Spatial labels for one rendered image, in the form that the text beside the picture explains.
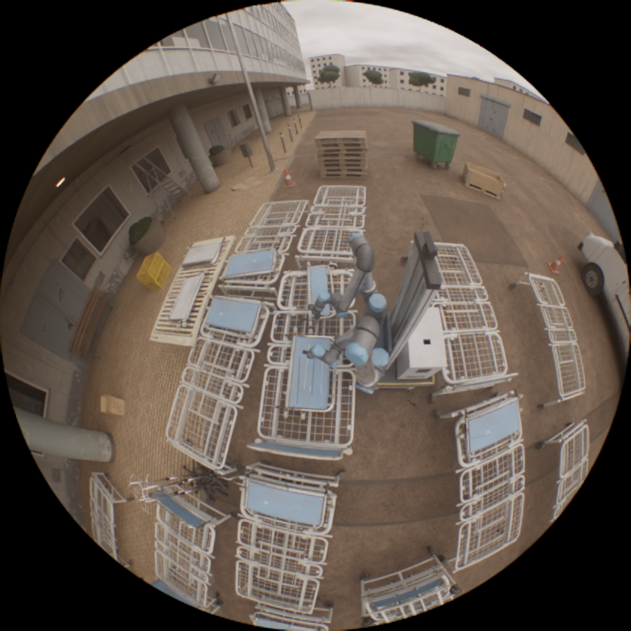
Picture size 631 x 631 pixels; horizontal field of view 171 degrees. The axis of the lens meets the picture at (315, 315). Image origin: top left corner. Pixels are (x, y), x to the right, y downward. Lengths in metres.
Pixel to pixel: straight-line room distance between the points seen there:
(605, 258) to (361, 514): 7.26
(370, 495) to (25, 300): 7.10
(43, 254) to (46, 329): 1.69
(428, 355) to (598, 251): 6.20
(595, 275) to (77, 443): 11.15
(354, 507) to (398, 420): 1.15
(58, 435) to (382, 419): 4.85
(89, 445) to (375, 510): 4.48
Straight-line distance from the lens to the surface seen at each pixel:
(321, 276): 2.51
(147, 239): 6.32
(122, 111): 4.08
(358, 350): 0.96
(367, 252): 1.31
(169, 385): 3.64
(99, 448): 4.76
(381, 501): 2.70
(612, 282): 7.00
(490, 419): 2.37
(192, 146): 7.31
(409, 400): 2.58
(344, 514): 2.74
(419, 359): 1.79
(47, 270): 6.32
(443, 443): 2.75
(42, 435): 4.38
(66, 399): 6.63
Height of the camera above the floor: 2.47
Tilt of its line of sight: 60 degrees down
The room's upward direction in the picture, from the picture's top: 17 degrees counter-clockwise
